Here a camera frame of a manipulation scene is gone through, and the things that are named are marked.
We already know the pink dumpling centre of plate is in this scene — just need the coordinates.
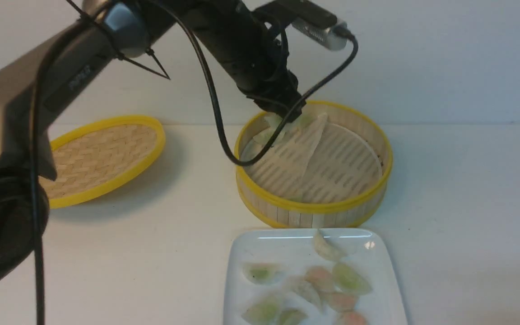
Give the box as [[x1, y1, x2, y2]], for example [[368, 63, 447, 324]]
[[304, 266, 336, 293]]

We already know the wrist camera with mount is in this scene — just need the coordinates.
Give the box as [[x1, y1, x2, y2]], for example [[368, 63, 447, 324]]
[[253, 0, 347, 51]]

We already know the yellow bamboo steamer basket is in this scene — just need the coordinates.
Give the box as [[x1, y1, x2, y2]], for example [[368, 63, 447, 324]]
[[236, 101, 394, 228]]

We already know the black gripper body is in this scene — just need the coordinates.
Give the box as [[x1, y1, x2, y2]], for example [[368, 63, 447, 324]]
[[206, 0, 306, 120]]

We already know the pink dumpling bottom right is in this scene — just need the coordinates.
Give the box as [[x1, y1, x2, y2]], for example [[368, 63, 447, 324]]
[[334, 311, 367, 325]]

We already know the white steamer liner paper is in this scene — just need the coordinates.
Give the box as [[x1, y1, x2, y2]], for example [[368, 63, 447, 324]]
[[244, 113, 382, 204]]

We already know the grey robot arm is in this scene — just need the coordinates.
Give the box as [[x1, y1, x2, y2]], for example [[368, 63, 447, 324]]
[[0, 0, 306, 295]]

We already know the pale dumpling centre of plate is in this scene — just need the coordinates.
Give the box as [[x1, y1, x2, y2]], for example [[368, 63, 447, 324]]
[[285, 276, 324, 312]]

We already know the white square plate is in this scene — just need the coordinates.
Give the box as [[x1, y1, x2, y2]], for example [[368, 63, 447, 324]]
[[223, 228, 407, 325]]

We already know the black camera cable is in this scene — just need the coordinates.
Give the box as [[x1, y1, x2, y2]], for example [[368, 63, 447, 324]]
[[28, 0, 359, 325]]

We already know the yellow bamboo steamer lid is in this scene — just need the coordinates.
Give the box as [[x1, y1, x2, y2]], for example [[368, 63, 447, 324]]
[[41, 115, 166, 209]]

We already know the pink dumpling lower right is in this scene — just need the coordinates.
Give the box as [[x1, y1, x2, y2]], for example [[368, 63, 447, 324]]
[[324, 292, 358, 313]]

